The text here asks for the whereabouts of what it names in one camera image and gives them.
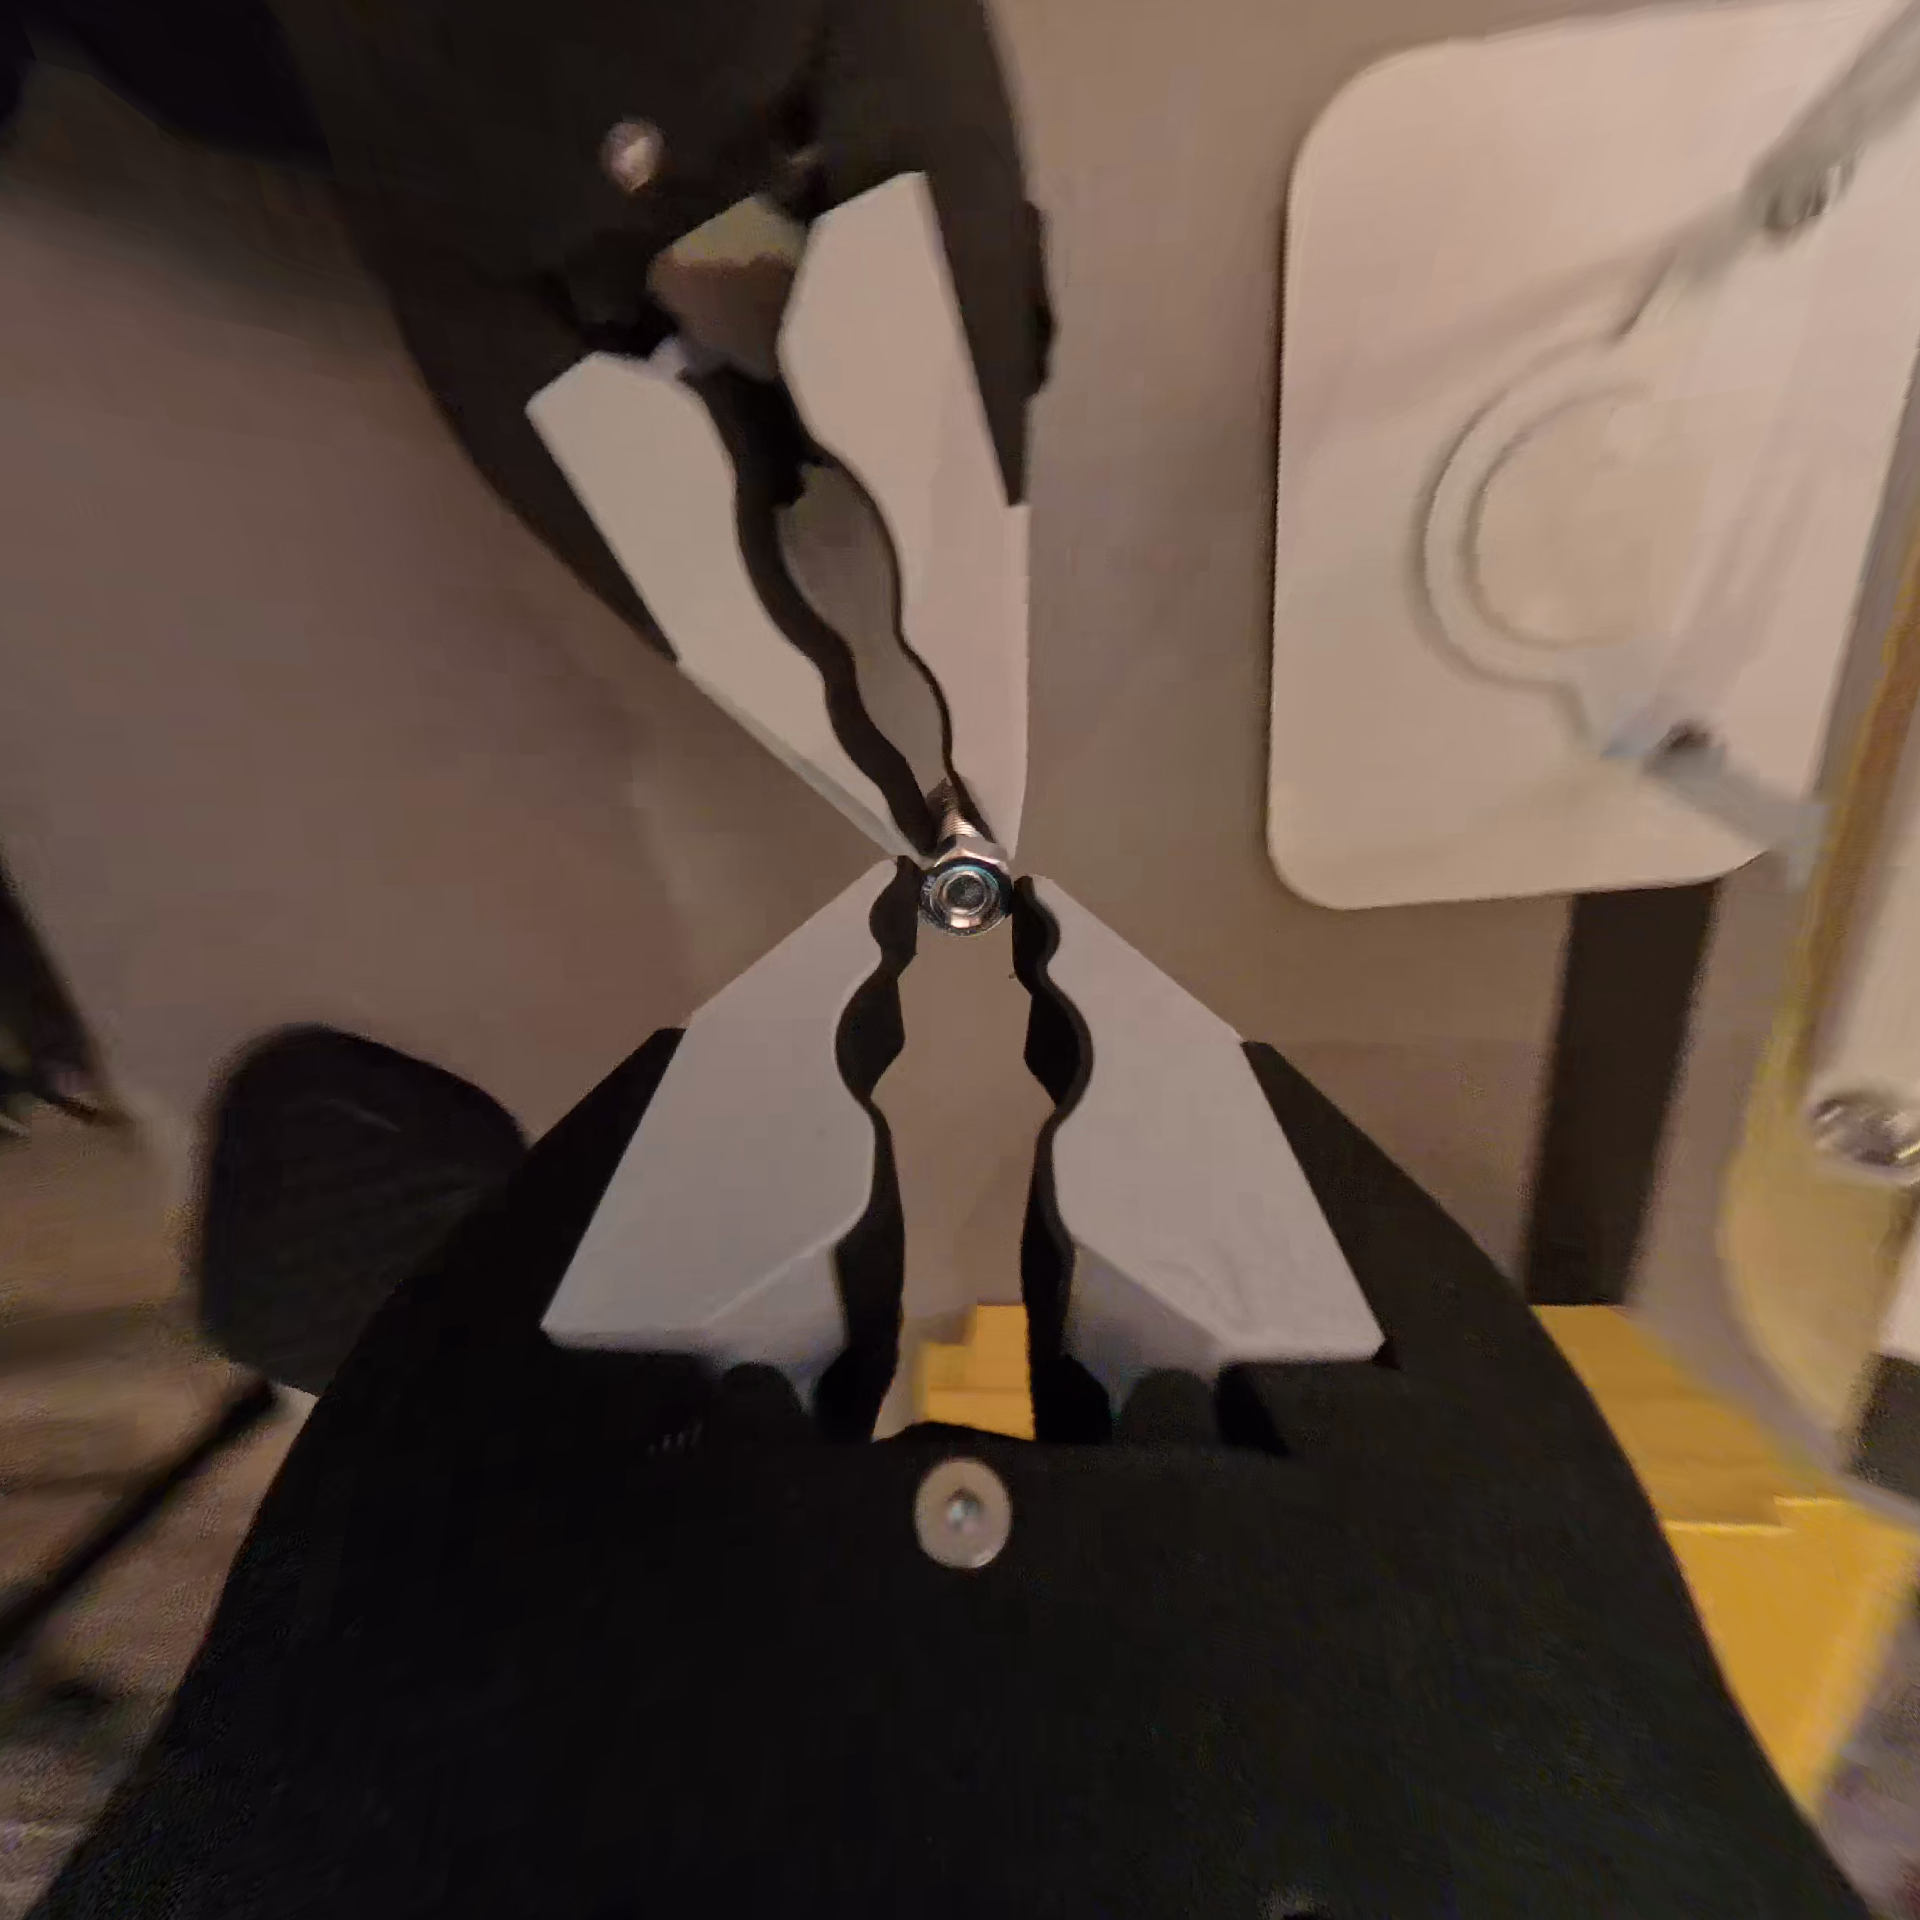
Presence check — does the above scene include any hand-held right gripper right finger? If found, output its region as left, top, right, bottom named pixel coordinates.
left=1014, top=872, right=1387, bottom=1439

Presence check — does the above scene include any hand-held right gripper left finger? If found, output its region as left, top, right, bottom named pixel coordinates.
left=541, top=863, right=925, bottom=1439

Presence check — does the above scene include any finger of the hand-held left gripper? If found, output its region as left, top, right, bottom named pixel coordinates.
left=777, top=169, right=1038, bottom=876
left=527, top=355, right=937, bottom=865

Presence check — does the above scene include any silver hex bolt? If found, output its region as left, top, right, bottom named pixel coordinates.
left=914, top=776, right=1011, bottom=942

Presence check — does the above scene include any yellow plastic bin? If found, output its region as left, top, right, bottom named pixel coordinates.
left=913, top=1297, right=1920, bottom=1854

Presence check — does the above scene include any clear acrylic foot plate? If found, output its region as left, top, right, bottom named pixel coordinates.
left=1411, top=180, right=1863, bottom=841

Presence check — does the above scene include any clear acrylic support leg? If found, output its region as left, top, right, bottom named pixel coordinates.
left=1622, top=0, right=1920, bottom=325

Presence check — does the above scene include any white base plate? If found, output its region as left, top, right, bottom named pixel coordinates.
left=1266, top=45, right=1850, bottom=912

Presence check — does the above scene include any silver frame screw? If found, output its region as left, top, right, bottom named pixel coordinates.
left=1809, top=1093, right=1920, bottom=1179

